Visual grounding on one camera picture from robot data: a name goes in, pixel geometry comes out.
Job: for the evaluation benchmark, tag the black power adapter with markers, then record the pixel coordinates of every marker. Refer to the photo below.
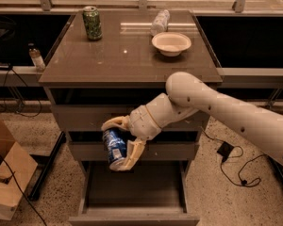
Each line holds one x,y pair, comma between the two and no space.
225,150

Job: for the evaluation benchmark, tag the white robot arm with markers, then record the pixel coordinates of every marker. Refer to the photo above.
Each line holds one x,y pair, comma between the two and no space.
185,95

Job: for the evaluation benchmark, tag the blue pepsi can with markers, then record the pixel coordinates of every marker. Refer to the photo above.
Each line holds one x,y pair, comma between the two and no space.
115,142

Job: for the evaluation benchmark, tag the clear plastic water bottle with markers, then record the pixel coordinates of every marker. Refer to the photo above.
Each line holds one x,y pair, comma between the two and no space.
160,23

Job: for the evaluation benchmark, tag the black device on ledge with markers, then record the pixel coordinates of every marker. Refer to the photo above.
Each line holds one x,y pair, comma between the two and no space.
5,66

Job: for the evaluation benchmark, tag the white paper bowl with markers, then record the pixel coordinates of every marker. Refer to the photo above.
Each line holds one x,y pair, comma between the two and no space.
171,44

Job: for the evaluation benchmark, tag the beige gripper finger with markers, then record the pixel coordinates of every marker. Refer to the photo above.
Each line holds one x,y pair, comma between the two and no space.
134,151
120,122

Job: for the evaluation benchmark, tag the green soda can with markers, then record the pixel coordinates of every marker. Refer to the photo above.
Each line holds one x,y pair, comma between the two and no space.
92,23

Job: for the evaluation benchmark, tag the cardboard box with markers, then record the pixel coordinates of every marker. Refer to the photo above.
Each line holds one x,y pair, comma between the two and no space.
16,170

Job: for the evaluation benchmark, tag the top drawer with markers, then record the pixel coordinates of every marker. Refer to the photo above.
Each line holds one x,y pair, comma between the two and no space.
91,117

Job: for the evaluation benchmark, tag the open bottom drawer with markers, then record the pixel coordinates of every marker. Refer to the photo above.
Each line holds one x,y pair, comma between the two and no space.
152,194

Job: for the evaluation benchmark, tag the small bottle on ledge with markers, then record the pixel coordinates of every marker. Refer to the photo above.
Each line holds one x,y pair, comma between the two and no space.
36,57

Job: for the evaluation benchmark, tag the black left table leg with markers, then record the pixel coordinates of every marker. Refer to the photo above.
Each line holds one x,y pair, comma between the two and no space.
45,163

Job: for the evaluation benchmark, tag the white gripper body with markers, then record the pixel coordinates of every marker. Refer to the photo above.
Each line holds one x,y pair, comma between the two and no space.
141,121

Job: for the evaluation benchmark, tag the middle drawer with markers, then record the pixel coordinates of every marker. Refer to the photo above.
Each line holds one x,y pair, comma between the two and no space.
152,152

